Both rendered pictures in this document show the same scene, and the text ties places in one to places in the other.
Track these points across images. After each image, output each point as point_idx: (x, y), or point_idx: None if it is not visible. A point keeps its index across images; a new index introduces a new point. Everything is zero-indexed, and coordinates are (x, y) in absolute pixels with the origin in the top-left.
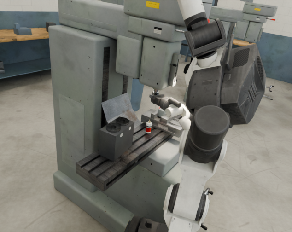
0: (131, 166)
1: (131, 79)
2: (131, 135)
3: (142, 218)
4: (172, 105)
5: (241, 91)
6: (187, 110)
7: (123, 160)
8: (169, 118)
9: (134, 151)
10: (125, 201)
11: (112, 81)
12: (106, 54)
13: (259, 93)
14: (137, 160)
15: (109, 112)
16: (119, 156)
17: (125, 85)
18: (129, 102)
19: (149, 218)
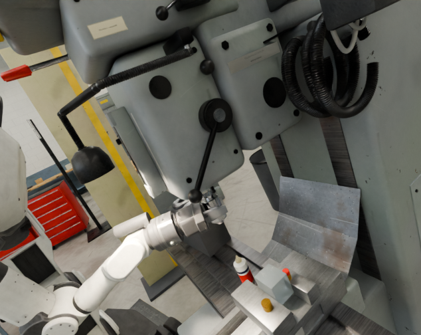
0: (182, 269)
1: (365, 155)
2: (196, 236)
3: (168, 330)
4: (138, 229)
5: None
6: (109, 258)
7: (180, 251)
8: (240, 304)
9: (200, 264)
10: None
11: (293, 143)
12: None
13: None
14: (187, 275)
15: (289, 201)
16: (190, 246)
17: (339, 166)
18: (352, 217)
19: (155, 332)
